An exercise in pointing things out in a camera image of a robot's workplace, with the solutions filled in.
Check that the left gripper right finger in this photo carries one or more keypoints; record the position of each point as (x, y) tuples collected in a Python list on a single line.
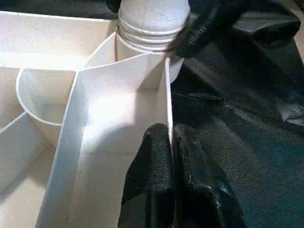
[(202, 190)]

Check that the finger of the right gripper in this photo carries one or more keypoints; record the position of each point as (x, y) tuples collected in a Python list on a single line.
[(202, 35), (114, 4)]

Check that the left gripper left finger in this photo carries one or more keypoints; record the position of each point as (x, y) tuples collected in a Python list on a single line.
[(152, 175)]

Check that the white plastic table leg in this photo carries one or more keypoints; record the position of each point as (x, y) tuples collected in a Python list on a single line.
[(152, 19)]

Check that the white table frame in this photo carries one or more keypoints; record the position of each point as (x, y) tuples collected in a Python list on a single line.
[(71, 107)]

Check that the black work mat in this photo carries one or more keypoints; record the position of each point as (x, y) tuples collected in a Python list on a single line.
[(237, 118)]

